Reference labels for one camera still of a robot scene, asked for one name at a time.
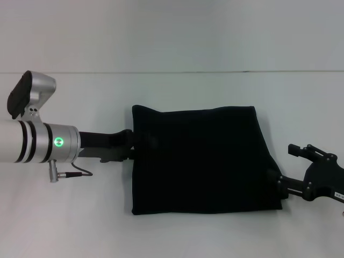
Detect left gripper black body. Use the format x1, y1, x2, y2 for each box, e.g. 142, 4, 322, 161
77, 129, 129, 164

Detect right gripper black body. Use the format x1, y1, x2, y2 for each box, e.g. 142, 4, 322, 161
303, 157, 344, 203

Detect dark left gripper cable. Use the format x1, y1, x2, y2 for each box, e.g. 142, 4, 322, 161
58, 161, 94, 178

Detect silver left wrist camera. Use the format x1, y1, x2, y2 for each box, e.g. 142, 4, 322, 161
6, 70, 58, 122

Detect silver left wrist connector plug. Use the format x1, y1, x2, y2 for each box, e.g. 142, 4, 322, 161
48, 159, 59, 183

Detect black shirt with FREE print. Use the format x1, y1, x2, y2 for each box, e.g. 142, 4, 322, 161
131, 104, 283, 217

